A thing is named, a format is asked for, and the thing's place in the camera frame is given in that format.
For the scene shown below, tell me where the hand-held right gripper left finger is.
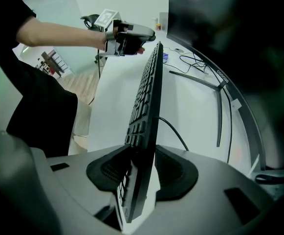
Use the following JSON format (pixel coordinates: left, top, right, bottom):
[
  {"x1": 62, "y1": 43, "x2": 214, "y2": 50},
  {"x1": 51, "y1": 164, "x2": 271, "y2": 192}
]
[{"x1": 29, "y1": 144, "x2": 134, "y2": 235}]

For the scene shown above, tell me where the black monitor cable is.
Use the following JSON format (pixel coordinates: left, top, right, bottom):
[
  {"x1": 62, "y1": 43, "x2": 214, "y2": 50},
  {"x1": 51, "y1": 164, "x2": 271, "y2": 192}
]
[{"x1": 222, "y1": 88, "x2": 233, "y2": 164}]

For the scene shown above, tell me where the person's black shirt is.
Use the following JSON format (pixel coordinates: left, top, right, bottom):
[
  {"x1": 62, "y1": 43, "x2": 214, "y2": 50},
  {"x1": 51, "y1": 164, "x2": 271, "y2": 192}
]
[{"x1": 0, "y1": 0, "x2": 79, "y2": 158}]

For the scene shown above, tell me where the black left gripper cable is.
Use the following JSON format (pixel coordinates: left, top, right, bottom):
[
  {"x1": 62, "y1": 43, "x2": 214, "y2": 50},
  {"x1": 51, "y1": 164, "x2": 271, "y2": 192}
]
[{"x1": 87, "y1": 47, "x2": 102, "y2": 105}]

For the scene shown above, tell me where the grey desk divider panel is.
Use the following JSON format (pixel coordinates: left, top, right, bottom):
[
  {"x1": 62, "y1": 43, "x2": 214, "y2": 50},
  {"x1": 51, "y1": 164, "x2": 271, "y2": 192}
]
[{"x1": 159, "y1": 12, "x2": 169, "y2": 31}]

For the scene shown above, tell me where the black keyboard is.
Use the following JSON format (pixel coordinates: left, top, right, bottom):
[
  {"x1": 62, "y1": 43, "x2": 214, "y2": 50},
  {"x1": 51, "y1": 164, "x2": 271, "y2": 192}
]
[{"x1": 118, "y1": 41, "x2": 164, "y2": 224}]

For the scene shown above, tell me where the black mesh office chair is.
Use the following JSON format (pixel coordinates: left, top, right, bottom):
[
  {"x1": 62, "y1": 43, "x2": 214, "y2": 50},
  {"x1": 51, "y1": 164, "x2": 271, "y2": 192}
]
[{"x1": 80, "y1": 13, "x2": 106, "y2": 31}]

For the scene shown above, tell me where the curved black monitor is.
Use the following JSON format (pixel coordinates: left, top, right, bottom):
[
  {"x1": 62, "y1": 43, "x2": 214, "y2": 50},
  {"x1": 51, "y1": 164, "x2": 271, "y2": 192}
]
[{"x1": 166, "y1": 0, "x2": 284, "y2": 173}]

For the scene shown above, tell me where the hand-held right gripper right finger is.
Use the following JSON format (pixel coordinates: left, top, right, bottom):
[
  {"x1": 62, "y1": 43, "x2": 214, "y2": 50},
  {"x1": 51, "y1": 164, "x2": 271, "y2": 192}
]
[{"x1": 131, "y1": 144, "x2": 277, "y2": 235}]

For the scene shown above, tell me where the person's left forearm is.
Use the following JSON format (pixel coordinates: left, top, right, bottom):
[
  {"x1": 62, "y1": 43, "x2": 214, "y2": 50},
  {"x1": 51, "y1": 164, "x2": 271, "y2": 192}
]
[{"x1": 16, "y1": 16, "x2": 108, "y2": 49}]

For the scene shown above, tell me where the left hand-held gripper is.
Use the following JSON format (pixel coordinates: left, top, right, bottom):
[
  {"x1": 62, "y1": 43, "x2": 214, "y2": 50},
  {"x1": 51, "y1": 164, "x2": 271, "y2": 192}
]
[{"x1": 94, "y1": 8, "x2": 156, "y2": 58}]

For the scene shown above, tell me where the white shelf rack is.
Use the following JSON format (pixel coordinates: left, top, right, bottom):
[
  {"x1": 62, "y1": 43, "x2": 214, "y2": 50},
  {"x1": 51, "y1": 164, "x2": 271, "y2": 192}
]
[{"x1": 35, "y1": 50, "x2": 70, "y2": 79}]

